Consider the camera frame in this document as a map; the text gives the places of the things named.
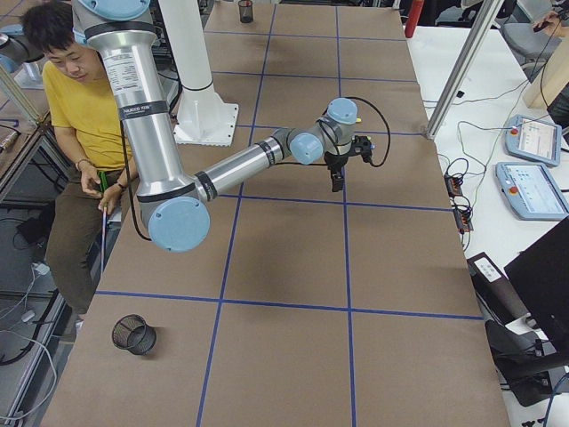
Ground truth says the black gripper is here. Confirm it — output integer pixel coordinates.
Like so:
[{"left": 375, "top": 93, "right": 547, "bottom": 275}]
[{"left": 324, "top": 151, "right": 350, "bottom": 192}]

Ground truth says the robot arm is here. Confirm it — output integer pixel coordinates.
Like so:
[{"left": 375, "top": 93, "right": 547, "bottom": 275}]
[{"left": 72, "top": 1, "right": 357, "bottom": 253}]

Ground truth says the red fire extinguisher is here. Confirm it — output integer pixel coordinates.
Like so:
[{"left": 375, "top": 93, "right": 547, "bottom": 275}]
[{"left": 405, "top": 0, "right": 424, "bottom": 38}]

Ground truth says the teach pendant near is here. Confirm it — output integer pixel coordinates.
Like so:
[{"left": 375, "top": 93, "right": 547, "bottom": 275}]
[{"left": 494, "top": 162, "right": 568, "bottom": 221}]

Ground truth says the teach pendant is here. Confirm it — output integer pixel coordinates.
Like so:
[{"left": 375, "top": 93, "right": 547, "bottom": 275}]
[
  {"left": 504, "top": 115, "right": 563, "bottom": 167},
  {"left": 494, "top": 162, "right": 568, "bottom": 221}
]

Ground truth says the black mesh cup left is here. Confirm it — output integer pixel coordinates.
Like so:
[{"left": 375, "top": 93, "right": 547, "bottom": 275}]
[{"left": 237, "top": 0, "right": 253, "bottom": 23}]

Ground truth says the black mesh cup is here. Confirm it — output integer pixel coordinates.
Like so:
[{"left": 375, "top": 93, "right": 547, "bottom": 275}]
[
  {"left": 237, "top": 0, "right": 253, "bottom": 23},
  {"left": 111, "top": 314, "right": 157, "bottom": 356}
]

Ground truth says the teach pendant far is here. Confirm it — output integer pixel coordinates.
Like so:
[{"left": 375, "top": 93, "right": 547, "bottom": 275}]
[{"left": 504, "top": 115, "right": 563, "bottom": 167}]

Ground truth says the black mesh cup right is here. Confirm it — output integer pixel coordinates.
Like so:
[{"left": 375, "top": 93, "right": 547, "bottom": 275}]
[{"left": 111, "top": 314, "right": 157, "bottom": 356}]

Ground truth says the person in yellow shirt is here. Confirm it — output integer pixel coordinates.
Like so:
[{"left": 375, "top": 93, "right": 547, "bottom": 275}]
[{"left": 21, "top": 1, "right": 138, "bottom": 326}]

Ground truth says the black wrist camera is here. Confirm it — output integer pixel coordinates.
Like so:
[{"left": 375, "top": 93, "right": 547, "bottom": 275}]
[{"left": 351, "top": 135, "right": 373, "bottom": 165}]

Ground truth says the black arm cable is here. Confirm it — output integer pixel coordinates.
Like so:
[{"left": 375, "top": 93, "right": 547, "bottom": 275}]
[{"left": 317, "top": 97, "right": 392, "bottom": 168}]

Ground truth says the aluminium frame post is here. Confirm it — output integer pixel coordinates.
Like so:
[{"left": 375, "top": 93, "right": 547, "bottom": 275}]
[{"left": 424, "top": 0, "right": 502, "bottom": 141}]

